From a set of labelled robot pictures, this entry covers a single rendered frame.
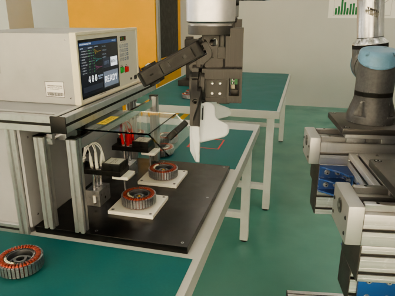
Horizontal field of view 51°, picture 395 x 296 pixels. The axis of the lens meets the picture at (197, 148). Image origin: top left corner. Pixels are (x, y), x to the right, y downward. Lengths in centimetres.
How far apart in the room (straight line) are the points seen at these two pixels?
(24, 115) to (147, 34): 384
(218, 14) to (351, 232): 54
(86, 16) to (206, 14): 466
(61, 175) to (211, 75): 87
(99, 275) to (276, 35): 568
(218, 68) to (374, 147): 87
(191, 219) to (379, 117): 66
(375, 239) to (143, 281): 54
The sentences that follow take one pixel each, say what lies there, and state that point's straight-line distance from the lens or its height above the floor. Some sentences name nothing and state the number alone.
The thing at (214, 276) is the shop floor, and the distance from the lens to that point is 235.
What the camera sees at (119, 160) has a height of 92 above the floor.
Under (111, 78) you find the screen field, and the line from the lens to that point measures 141.
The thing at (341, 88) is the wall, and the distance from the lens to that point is 656.
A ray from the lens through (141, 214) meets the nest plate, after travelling 129.
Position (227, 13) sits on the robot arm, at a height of 137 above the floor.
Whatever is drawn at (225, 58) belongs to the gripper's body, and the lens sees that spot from 64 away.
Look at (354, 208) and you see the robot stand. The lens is 91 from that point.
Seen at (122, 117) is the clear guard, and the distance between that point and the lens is 128.
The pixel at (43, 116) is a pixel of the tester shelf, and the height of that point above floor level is 111.
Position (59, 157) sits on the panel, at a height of 93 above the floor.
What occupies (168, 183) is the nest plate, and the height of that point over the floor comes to 78.
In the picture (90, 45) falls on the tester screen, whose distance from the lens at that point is 129.
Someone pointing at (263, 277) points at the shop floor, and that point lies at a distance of 237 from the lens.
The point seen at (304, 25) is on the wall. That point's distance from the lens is 645.
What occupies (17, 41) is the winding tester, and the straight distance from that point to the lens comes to 132.
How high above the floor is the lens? 137
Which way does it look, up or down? 18 degrees down
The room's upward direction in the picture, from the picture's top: straight up
